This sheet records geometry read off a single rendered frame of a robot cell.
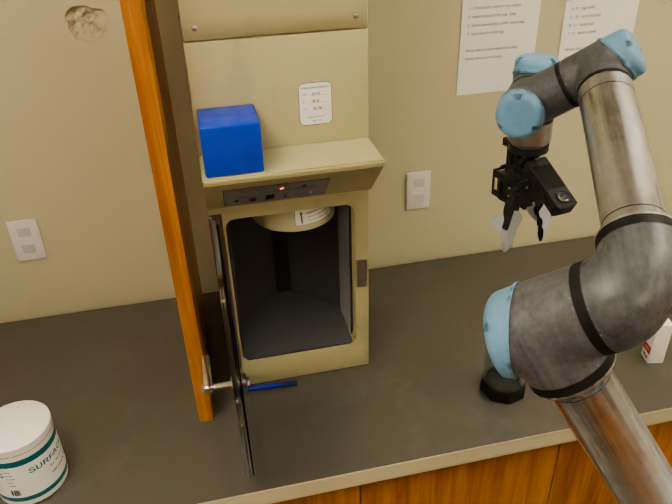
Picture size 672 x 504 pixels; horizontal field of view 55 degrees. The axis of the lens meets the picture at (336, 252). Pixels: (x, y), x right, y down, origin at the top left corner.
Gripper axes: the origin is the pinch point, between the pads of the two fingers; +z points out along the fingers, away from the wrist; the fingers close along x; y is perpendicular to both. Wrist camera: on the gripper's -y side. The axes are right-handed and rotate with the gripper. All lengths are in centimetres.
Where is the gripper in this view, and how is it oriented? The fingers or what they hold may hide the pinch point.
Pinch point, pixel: (525, 243)
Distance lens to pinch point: 130.7
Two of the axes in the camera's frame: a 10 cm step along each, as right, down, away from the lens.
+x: -9.0, 2.6, -3.4
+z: 0.5, 8.6, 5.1
